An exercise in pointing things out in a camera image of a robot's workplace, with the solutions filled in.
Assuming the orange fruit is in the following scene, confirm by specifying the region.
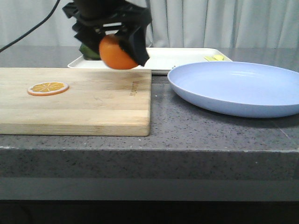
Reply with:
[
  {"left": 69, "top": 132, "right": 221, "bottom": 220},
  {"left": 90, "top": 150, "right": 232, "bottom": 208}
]
[{"left": 99, "top": 34, "right": 138, "bottom": 70}]

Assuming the cream white tray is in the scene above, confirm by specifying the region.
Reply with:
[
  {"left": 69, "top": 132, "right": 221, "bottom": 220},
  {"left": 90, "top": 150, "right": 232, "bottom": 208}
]
[{"left": 67, "top": 48, "right": 232, "bottom": 76}]

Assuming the wooden cutting board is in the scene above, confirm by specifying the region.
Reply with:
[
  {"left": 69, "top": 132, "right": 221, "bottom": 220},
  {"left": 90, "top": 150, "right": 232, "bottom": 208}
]
[{"left": 0, "top": 68, "right": 151, "bottom": 136}]

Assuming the light blue plate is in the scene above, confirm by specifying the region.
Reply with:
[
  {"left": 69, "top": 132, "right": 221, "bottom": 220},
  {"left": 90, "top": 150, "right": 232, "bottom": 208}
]
[{"left": 167, "top": 61, "right": 299, "bottom": 118}]

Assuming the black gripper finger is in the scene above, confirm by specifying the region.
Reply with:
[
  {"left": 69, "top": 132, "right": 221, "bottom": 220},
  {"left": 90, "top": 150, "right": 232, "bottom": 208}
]
[
  {"left": 116, "top": 26, "right": 150, "bottom": 66},
  {"left": 72, "top": 20, "right": 105, "bottom": 54}
]

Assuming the black cable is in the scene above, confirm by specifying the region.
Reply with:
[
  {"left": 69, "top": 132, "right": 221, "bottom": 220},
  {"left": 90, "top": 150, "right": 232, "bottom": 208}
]
[{"left": 0, "top": 0, "right": 61, "bottom": 53}]

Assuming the grey curtain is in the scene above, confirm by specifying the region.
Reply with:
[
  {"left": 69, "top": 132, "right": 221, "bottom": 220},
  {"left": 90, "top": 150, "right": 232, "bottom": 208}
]
[{"left": 0, "top": 0, "right": 299, "bottom": 49}]

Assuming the green lime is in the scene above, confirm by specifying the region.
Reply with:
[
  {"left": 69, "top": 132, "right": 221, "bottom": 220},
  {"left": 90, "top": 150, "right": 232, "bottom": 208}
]
[{"left": 79, "top": 43, "right": 100, "bottom": 60}]

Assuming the orange slice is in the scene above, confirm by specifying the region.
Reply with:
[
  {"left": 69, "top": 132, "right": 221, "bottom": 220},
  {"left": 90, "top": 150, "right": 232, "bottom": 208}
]
[{"left": 27, "top": 81, "right": 69, "bottom": 96}]

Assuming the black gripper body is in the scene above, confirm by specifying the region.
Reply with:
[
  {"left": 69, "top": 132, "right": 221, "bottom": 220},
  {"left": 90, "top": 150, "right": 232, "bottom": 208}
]
[{"left": 63, "top": 0, "right": 151, "bottom": 32}]

